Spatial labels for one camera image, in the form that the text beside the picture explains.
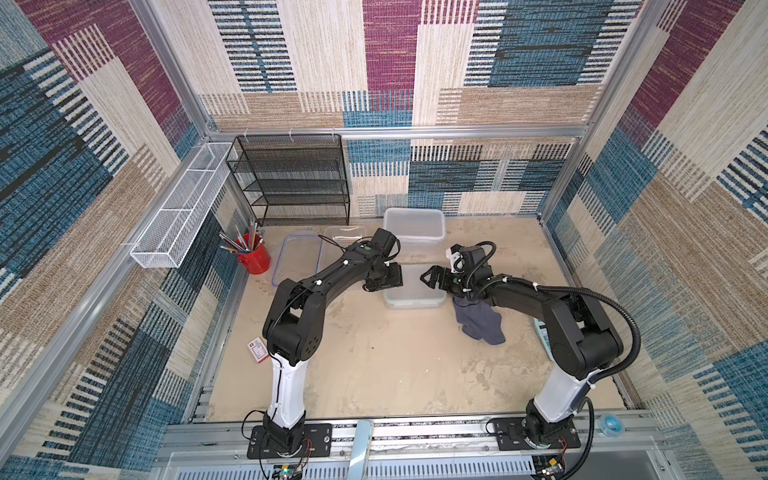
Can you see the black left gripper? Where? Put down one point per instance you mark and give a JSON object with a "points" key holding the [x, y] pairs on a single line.
{"points": [[398, 276]]}

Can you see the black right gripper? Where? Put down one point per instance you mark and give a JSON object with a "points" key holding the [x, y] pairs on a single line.
{"points": [[442, 278]]}

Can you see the green-rimmed lunch box lid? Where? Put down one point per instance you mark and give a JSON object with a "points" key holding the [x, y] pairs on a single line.
{"points": [[413, 294]]}

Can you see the grey cleaning cloth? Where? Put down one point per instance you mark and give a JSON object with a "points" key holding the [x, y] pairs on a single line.
{"points": [[479, 321]]}

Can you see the blue-rimmed clear lunch box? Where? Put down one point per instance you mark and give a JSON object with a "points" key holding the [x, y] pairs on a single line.
{"points": [[340, 237]]}

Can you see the blue-rimmed clear lid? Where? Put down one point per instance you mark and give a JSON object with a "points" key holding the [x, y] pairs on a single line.
{"points": [[298, 258]]}

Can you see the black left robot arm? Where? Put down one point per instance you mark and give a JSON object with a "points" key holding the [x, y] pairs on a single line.
{"points": [[294, 325]]}

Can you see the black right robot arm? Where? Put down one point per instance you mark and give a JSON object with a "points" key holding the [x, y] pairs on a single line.
{"points": [[592, 337]]}

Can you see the clear far lunch box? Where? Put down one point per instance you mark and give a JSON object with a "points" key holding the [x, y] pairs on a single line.
{"points": [[420, 231]]}

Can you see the light blue calculator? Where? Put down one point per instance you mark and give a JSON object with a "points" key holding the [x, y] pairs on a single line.
{"points": [[542, 333]]}

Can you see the red pencil cup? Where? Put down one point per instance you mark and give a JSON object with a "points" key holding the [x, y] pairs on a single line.
{"points": [[258, 260]]}

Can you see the black mesh shelf rack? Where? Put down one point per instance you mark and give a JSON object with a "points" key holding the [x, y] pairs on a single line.
{"points": [[292, 179]]}

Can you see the small red white card box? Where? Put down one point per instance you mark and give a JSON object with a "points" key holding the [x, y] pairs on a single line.
{"points": [[258, 350]]}

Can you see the pens in red cup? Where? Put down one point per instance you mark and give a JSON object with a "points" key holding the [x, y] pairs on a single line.
{"points": [[248, 242]]}

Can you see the blue tape roll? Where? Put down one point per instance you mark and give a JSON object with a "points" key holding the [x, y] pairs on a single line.
{"points": [[611, 425]]}

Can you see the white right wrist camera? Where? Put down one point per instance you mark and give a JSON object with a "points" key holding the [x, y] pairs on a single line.
{"points": [[456, 261]]}

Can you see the aluminium front rail frame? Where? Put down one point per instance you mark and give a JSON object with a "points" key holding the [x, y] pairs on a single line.
{"points": [[426, 447]]}

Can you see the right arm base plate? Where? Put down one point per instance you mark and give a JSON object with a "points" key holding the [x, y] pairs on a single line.
{"points": [[510, 433]]}

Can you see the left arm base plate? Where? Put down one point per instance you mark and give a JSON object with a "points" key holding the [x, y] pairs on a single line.
{"points": [[311, 440]]}

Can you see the white wire wall basket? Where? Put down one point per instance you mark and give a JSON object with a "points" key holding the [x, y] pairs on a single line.
{"points": [[168, 238]]}

